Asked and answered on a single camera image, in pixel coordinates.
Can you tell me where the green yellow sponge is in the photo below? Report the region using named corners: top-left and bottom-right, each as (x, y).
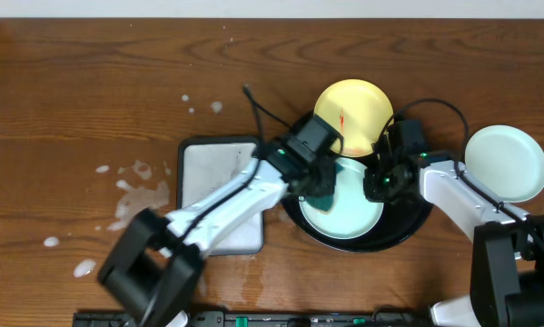
top-left (303, 163), bottom-right (345, 213)

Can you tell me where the light blue plate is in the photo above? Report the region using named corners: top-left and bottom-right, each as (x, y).
top-left (300, 157), bottom-right (384, 240)

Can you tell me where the pale green plate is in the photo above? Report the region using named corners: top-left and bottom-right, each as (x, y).
top-left (465, 125), bottom-right (544, 203)

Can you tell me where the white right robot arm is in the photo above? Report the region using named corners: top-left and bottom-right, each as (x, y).
top-left (363, 154), bottom-right (544, 326)

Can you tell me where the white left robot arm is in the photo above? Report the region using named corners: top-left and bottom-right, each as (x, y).
top-left (97, 147), bottom-right (336, 327)

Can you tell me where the black round tray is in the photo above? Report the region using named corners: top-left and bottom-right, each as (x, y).
top-left (280, 111), bottom-right (434, 253)

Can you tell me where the yellow plate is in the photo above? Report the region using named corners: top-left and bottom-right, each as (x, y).
top-left (314, 79), bottom-right (393, 158)

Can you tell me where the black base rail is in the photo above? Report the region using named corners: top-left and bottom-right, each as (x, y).
top-left (71, 303), bottom-right (436, 327)

